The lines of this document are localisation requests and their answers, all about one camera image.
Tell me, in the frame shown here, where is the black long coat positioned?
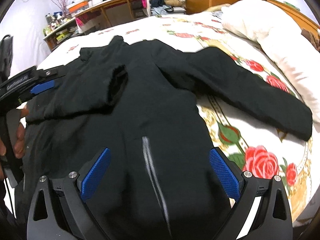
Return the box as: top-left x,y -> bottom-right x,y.
15,36 -> 312,239

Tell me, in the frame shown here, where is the pile of clothes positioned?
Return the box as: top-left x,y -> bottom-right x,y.
149,0 -> 186,16

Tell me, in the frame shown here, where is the left hand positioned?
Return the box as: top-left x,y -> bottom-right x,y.
1,107 -> 29,181

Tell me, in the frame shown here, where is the white floral bed blanket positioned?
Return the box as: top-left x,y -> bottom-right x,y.
10,11 -> 320,228

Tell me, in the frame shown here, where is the low wooden shelf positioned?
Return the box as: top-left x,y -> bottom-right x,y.
43,18 -> 78,52

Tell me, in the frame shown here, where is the orange storage box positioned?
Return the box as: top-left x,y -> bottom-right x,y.
67,0 -> 88,14

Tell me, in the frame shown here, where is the wooden desk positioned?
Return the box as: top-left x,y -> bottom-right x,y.
75,0 -> 151,34

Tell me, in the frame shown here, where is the white duvet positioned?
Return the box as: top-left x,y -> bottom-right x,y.
221,0 -> 319,122

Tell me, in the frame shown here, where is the wooden headboard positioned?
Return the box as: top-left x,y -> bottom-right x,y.
263,0 -> 319,38

